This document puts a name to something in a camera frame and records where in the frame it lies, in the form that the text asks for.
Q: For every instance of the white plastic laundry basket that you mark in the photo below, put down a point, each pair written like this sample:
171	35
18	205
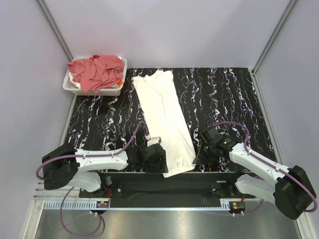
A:
68	85

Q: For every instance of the aluminium frame post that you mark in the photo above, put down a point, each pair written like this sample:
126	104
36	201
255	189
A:
54	27
280	24

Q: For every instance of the pink crumpled t-shirt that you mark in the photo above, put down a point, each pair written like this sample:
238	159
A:
97	72

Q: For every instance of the white garment in basket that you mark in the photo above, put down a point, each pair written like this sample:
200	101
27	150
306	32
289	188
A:
71	79

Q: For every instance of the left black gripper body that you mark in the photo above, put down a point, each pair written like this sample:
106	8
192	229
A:
158	166

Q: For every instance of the right aluminium frame post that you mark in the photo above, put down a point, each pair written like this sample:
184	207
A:
280	24

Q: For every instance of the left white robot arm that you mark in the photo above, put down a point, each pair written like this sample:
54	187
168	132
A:
67	166

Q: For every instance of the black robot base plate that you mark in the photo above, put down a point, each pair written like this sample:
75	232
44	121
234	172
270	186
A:
154	187

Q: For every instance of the grey slotted cable duct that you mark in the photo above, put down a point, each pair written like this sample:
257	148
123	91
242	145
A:
212	205

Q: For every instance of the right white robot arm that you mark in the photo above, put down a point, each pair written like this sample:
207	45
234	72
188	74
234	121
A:
288	188

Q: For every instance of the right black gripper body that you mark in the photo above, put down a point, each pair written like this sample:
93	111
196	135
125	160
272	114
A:
207	151

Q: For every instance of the white t-shirt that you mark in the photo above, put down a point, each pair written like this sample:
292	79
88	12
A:
165	119

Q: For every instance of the left aluminium frame post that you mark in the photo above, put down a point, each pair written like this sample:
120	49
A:
54	27

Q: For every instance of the black marbled table mat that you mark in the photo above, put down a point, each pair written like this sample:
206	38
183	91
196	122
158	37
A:
223	96

